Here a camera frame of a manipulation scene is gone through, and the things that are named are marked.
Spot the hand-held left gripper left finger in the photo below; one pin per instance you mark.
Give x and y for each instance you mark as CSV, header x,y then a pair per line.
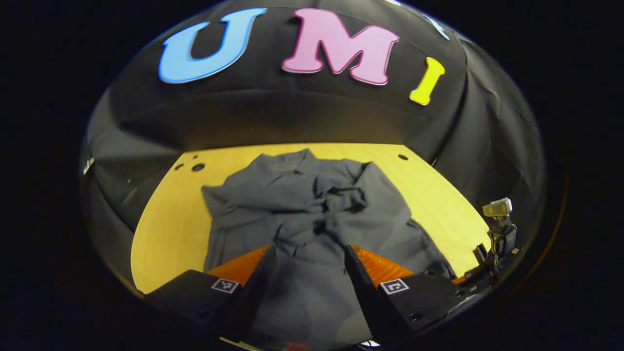
x,y
256,287

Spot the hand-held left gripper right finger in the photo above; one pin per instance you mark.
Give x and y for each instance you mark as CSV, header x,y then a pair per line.
x,y
360,282

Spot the black backdrop cloth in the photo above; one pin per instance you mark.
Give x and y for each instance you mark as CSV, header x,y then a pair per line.
x,y
273,112

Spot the white clip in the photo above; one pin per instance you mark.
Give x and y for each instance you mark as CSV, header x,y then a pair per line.
x,y
87,165

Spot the grey button-up shirt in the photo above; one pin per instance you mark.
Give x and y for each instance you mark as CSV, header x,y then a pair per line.
x,y
292,204

